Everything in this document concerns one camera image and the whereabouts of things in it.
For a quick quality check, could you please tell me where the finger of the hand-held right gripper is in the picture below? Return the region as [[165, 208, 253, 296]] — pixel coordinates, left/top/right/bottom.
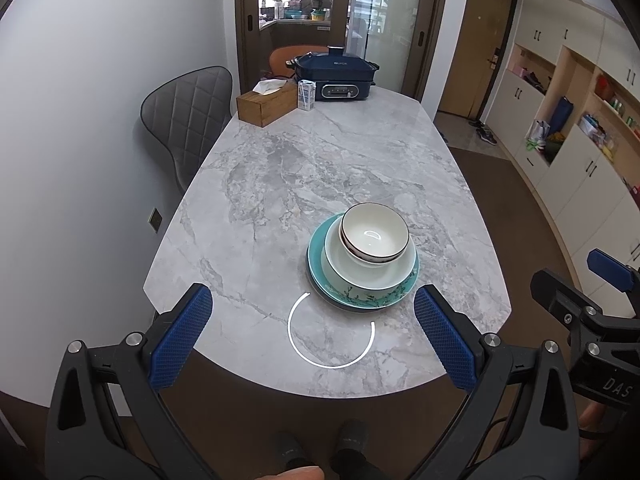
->
[[529, 268, 603, 332], [587, 248, 640, 318]]

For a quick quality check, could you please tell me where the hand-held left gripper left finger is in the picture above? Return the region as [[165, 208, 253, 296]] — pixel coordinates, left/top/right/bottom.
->
[[44, 282, 221, 480]]

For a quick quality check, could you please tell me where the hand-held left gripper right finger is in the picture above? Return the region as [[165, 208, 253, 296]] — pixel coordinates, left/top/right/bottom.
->
[[413, 284, 583, 480]]

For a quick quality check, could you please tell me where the large white bowl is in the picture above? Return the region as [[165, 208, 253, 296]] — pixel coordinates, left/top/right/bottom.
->
[[323, 217, 419, 292]]

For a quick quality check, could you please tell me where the red floral bowl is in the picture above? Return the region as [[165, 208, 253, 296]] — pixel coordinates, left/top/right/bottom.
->
[[339, 202, 411, 262]]

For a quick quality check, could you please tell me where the grey plate with dark rim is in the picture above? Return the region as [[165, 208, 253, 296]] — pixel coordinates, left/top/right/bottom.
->
[[305, 252, 381, 315]]

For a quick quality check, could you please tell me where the small white bowl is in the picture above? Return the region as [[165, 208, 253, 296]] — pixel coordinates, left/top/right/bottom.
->
[[339, 220, 412, 265]]

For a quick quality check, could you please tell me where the deep teal floral plate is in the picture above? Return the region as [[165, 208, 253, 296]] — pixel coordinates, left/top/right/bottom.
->
[[307, 212, 421, 312]]

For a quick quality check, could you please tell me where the person's right hand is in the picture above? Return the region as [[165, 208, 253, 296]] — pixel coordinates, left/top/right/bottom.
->
[[579, 401, 609, 432]]

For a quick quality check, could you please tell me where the person's left hand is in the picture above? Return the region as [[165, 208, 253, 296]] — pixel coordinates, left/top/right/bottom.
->
[[271, 465, 325, 480]]

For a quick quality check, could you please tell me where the person's black shoe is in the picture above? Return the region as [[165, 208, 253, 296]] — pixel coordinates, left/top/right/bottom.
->
[[334, 420, 372, 463], [276, 430, 307, 467]]

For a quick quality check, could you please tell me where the white plastic bag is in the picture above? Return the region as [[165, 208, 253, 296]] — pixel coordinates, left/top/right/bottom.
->
[[525, 120, 551, 151]]

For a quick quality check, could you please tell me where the blue bag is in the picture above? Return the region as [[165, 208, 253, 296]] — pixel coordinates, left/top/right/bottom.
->
[[547, 96, 575, 136]]

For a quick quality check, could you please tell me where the grey quilted chair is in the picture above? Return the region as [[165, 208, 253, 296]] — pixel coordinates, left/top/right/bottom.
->
[[140, 66, 234, 193]]

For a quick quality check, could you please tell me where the wooden tissue box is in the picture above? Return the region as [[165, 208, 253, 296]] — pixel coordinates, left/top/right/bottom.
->
[[236, 81, 299, 128]]

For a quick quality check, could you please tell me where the wooden entrance door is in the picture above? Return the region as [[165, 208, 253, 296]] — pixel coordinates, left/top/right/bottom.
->
[[437, 0, 516, 118]]

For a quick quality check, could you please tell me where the small milk carton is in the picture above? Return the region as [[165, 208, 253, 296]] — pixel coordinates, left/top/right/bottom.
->
[[297, 80, 317, 111]]

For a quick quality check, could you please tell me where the dark blue electric cooker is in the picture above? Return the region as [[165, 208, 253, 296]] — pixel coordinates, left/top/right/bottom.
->
[[286, 45, 379, 102]]

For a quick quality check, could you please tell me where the orange chair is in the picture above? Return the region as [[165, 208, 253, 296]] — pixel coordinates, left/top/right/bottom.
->
[[269, 45, 328, 78]]

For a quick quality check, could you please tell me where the frosted glass sliding door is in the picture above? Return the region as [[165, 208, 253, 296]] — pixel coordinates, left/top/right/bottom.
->
[[345, 0, 451, 101]]

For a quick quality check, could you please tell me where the clear glass sliding door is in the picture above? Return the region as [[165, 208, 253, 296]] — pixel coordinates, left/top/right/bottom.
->
[[235, 0, 351, 93]]

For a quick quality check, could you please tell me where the kitchen counter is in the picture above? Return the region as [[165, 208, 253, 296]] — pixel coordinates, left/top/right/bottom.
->
[[259, 0, 333, 23]]

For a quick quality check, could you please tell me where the white wall cabinet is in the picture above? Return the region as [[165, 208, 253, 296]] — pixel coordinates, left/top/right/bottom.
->
[[500, 0, 640, 306]]

